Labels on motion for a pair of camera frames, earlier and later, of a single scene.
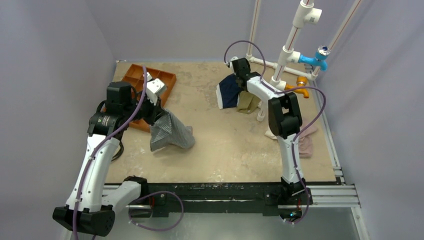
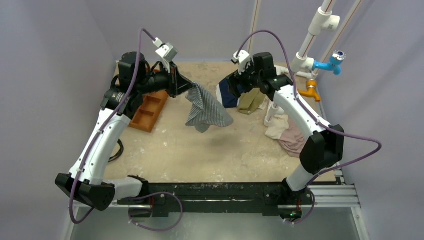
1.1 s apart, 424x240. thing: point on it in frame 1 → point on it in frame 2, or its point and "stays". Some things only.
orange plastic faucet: x=301 y=81 → x=310 y=91
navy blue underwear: x=228 y=92 stays
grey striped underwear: x=166 y=130 → x=213 y=112
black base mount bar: x=214 y=197 stays
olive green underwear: x=248 y=103 stays
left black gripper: x=154 y=110 → x=177 y=84
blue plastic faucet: x=321 y=55 → x=337 y=58
